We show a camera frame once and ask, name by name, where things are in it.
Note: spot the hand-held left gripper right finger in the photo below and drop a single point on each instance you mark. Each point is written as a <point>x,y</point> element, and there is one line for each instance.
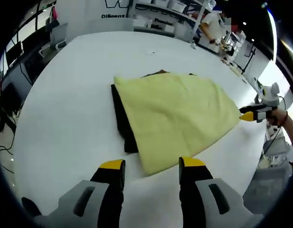
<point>191,197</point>

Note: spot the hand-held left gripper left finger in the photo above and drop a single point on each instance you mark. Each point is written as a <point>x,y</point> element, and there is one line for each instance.
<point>110,197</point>

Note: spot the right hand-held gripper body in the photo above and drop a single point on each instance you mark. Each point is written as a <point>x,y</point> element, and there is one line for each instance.
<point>271,97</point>

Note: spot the yellow blue grey garment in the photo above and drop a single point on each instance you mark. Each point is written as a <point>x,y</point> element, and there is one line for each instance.
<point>174,118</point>

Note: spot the pink hanging garment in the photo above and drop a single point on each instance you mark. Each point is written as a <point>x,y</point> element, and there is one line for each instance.
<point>54,13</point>

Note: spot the person's right hand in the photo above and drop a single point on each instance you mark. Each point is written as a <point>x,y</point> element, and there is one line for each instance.
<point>278,118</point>

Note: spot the black tripod stand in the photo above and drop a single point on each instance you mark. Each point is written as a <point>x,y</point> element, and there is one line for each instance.
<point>248,57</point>

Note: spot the grey chair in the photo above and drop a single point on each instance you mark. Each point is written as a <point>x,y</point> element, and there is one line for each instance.
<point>267,190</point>

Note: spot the small white device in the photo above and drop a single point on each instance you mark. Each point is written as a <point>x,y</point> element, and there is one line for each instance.
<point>193,45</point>

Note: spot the grey metal shelving rack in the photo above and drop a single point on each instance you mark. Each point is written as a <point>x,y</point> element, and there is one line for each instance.
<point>174,16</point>

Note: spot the row of white storage bins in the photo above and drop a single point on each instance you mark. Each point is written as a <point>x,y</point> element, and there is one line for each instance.
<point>170,4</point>

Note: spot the white office chair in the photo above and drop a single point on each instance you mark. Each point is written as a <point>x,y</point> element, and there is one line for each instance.
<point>56,38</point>

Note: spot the black monitor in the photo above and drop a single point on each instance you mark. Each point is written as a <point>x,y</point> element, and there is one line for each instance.
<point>13,53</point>

